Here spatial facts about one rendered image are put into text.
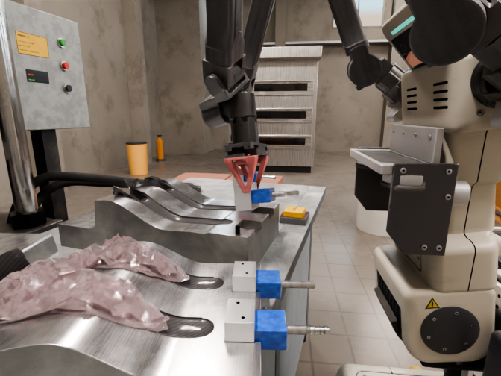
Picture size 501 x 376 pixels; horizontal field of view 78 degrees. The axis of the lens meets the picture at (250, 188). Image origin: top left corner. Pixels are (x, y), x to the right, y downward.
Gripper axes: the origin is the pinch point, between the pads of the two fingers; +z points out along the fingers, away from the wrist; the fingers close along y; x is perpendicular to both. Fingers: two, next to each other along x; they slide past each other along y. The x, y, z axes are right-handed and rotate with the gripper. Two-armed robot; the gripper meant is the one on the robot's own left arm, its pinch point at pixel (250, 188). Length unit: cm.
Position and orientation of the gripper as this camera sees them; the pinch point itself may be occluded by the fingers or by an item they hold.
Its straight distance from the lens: 65.4
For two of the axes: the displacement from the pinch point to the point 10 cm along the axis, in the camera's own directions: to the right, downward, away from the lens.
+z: 1.0, 9.9, 0.5
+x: 9.4, -0.8, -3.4
